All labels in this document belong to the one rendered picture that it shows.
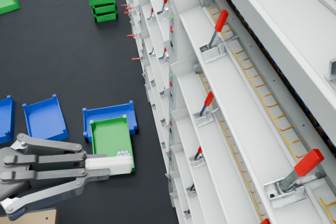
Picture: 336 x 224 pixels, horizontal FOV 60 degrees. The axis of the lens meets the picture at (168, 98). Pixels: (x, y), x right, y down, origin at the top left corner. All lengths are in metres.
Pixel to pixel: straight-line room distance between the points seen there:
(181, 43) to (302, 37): 0.46
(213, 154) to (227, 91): 0.19
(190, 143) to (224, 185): 0.29
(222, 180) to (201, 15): 0.33
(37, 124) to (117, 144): 0.54
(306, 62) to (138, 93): 1.72
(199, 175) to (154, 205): 0.74
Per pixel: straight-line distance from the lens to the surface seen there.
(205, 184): 0.80
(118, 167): 0.46
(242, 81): 0.48
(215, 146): 0.63
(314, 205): 0.38
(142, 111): 1.83
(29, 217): 1.26
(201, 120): 0.65
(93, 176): 0.46
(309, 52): 0.27
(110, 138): 1.66
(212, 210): 0.77
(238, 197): 0.58
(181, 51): 0.72
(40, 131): 1.89
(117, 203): 1.54
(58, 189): 0.44
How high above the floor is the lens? 1.40
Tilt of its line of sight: 48 degrees down
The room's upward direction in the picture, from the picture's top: straight up
